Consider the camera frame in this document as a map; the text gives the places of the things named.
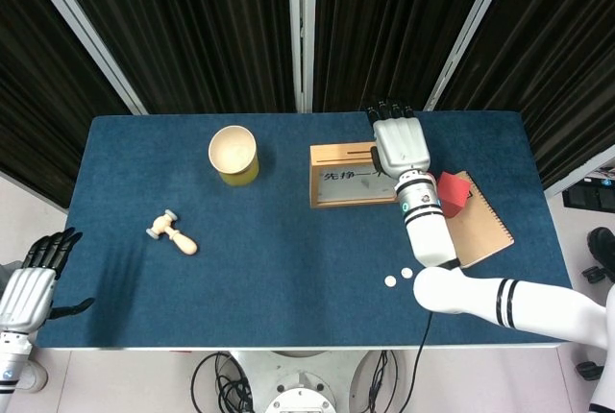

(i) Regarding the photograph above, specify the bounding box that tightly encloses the black folding screen panel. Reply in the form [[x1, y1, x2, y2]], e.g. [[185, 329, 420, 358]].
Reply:
[[425, 0, 615, 198], [45, 0, 304, 114], [0, 0, 148, 215], [300, 0, 510, 114]]

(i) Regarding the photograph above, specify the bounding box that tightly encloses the yellow paper cup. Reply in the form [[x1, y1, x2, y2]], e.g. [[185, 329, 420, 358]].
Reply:
[[208, 125, 258, 175]]

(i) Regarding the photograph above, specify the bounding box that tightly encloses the kraft spiral notebook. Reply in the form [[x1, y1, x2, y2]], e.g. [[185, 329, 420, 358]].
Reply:
[[444, 170, 515, 270]]

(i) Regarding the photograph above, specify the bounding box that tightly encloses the blue table cloth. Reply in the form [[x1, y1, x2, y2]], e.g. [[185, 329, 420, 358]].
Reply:
[[36, 111, 588, 350]]

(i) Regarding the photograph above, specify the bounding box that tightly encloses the black cable bundle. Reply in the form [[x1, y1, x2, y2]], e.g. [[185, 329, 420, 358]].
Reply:
[[190, 351, 256, 413], [362, 350, 401, 413]]

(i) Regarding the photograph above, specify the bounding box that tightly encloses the red cube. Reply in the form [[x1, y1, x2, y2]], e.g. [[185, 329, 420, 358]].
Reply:
[[436, 171, 472, 218]]

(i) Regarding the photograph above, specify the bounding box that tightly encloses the black office chair base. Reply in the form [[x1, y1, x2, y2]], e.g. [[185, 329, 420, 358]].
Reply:
[[576, 263, 615, 381]]

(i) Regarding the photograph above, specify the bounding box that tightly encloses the wooden toy hammer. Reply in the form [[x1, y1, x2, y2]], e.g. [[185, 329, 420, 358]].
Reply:
[[146, 209, 199, 256]]

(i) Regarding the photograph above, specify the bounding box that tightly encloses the wooden coin box frame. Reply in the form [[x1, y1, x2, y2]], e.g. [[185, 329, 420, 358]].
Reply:
[[309, 141, 405, 209]]

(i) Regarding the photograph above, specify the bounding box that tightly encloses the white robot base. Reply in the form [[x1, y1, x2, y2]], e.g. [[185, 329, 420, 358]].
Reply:
[[230, 349, 385, 413]]

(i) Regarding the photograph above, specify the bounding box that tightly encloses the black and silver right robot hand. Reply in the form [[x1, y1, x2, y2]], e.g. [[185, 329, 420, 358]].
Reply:
[[362, 99, 431, 180]]

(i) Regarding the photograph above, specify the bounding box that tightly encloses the black shoe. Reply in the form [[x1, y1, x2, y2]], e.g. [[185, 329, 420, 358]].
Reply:
[[586, 226, 615, 273]]

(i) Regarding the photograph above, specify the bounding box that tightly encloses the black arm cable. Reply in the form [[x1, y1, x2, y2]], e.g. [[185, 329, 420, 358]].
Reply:
[[401, 309, 433, 413]]

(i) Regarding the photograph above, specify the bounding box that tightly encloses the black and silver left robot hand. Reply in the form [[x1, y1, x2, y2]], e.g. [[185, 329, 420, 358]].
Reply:
[[0, 227, 96, 336]]

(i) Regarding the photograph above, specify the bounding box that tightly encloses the black equipment box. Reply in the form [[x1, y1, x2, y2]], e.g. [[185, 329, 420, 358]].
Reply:
[[561, 176, 615, 215]]

